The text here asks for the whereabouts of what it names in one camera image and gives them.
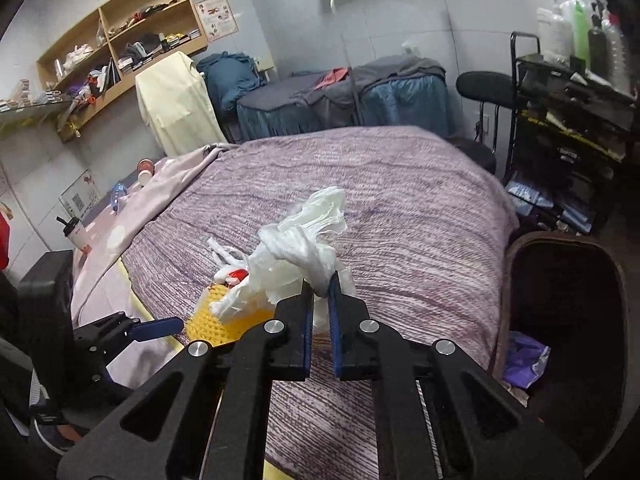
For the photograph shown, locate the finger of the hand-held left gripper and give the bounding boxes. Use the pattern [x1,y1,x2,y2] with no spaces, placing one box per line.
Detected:
[72,311,186,361]

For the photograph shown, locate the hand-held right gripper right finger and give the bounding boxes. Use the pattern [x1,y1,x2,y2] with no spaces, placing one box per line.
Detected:
[327,270,586,480]

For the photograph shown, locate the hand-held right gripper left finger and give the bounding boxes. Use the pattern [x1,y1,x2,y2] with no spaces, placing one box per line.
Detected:
[57,280,316,480]

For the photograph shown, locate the yellow foam net sleeve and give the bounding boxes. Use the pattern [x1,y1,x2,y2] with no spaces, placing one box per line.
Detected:
[185,282,276,347]

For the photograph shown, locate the white plastic bag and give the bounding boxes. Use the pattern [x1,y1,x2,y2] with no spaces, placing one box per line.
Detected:
[207,186,358,333]

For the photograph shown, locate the purple plastic bag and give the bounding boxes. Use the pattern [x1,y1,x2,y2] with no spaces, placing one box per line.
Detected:
[502,331,551,390]

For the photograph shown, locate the black trash bin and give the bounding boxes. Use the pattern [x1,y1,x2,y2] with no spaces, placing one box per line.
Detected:
[492,231,628,476]

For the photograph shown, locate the lilac bed sheet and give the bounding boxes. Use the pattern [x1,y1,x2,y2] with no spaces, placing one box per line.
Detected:
[70,255,186,361]

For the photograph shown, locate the white cup with straw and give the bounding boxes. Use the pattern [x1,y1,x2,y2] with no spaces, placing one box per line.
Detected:
[56,216,93,253]

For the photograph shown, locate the purple striped blanket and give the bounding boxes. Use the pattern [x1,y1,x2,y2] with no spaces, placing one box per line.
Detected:
[120,126,521,480]

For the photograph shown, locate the grey sneaker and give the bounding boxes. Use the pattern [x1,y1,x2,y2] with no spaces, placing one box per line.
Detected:
[32,420,91,456]

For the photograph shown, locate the pink dotted blanket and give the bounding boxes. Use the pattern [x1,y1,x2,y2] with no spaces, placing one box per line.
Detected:
[72,142,241,281]

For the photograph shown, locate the cream cloth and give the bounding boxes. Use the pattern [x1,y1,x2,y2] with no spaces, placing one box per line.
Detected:
[135,51,228,158]

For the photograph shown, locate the grey covered massage bed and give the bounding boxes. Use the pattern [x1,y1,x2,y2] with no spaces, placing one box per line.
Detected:
[235,55,451,141]

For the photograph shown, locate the blue packet stack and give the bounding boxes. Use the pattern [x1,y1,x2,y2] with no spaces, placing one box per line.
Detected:
[505,180,556,216]

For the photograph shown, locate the red cloth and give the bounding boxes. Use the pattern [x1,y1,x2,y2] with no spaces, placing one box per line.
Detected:
[314,67,353,92]

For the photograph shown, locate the blue cloth pile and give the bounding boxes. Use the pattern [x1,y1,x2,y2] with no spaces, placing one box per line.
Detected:
[196,51,263,113]

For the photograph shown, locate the black chair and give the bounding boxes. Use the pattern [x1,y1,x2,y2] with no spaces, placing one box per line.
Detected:
[445,71,518,176]

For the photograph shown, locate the black trolley cart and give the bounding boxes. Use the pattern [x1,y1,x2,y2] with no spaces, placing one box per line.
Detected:
[502,31,640,236]

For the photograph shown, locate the white jar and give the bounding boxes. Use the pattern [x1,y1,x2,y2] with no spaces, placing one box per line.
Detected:
[536,7,573,56]

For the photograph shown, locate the green bottle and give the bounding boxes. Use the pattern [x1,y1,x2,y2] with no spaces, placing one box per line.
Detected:
[572,0,592,63]

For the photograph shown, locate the brown bottle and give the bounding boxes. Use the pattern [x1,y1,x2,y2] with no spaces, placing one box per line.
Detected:
[587,2,611,76]

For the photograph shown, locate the white pump bottle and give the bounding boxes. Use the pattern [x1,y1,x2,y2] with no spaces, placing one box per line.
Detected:
[550,0,586,36]

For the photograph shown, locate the white wall notice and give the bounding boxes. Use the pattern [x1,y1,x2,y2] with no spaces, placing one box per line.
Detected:
[60,169,98,221]

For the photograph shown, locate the glass wall shelf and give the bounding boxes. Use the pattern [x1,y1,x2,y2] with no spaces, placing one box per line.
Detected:
[0,77,76,133]

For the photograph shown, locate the wall poster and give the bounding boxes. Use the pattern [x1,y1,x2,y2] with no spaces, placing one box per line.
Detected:
[194,0,238,42]

